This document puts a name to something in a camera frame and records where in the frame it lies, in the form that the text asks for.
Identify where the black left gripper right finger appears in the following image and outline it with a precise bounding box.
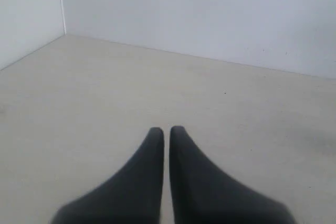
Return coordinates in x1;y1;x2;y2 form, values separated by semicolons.
169;126;294;223

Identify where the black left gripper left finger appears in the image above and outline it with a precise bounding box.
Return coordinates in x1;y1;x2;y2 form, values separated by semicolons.
52;127;164;223

